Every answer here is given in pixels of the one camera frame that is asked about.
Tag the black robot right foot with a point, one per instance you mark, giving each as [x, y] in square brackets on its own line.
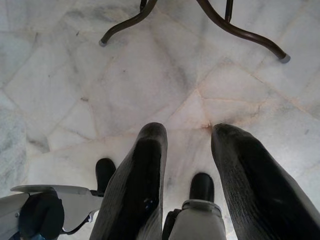
[201, 186]

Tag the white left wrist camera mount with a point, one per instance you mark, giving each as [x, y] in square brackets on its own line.
[72, 200]

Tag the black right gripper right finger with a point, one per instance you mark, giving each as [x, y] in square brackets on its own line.
[255, 190]

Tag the grey robot right leg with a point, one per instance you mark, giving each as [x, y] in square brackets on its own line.
[197, 221]

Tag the black robot left foot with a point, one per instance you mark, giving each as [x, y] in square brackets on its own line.
[105, 172]

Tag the black robot foot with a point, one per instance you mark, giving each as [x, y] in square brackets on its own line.
[201, 186]
[105, 172]

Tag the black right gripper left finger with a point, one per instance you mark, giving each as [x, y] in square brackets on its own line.
[135, 185]

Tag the dark brown metal table base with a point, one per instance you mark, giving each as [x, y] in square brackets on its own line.
[240, 31]

